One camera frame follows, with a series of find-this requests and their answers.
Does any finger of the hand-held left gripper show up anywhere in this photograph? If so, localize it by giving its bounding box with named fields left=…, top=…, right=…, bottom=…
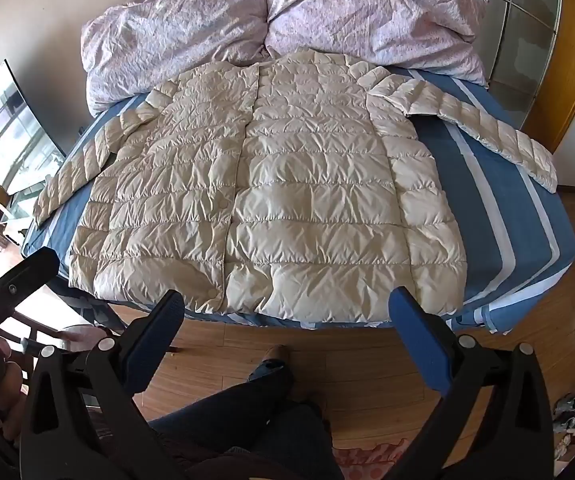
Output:
left=0, top=247, right=62, bottom=323

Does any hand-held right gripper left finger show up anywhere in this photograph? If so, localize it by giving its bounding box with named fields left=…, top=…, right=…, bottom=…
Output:
left=19, top=289, right=186, bottom=480

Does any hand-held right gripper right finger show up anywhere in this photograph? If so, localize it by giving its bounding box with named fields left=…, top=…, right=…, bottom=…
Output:
left=385, top=286, right=554, bottom=480

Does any beige quilted down jacket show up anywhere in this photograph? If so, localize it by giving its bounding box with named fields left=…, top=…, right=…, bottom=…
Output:
left=32, top=46, right=559, bottom=323

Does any person's left hand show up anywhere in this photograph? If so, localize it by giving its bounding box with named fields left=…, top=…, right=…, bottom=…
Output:
left=0, top=337, right=24, bottom=441

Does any dark wooden chair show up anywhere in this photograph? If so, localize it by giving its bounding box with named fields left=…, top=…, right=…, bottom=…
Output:
left=0, top=277, right=128, bottom=461

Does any person's slipper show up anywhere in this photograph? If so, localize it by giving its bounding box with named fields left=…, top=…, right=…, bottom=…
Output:
left=248, top=345, right=293, bottom=386

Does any person's leg in dark jeans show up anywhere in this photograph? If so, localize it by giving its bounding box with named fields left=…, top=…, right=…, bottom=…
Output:
left=148, top=367, right=343, bottom=480

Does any flat screen television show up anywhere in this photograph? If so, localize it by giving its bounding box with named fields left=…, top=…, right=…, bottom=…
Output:
left=0, top=59, right=68, bottom=196

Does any grey shoe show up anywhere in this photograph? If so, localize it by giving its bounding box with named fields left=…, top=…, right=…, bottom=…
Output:
left=552, top=394, right=575, bottom=431

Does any wooden wardrobe with glass door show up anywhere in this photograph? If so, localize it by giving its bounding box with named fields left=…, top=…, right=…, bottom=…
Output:
left=450, top=0, right=575, bottom=153

